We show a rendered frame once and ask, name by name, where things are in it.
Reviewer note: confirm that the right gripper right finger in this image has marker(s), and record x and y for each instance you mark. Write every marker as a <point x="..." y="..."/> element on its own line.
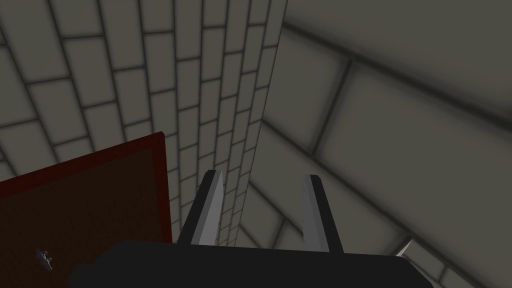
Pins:
<point x="318" y="220"/>

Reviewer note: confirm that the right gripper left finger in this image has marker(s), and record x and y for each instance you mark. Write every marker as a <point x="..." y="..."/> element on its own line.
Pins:
<point x="207" y="216"/>

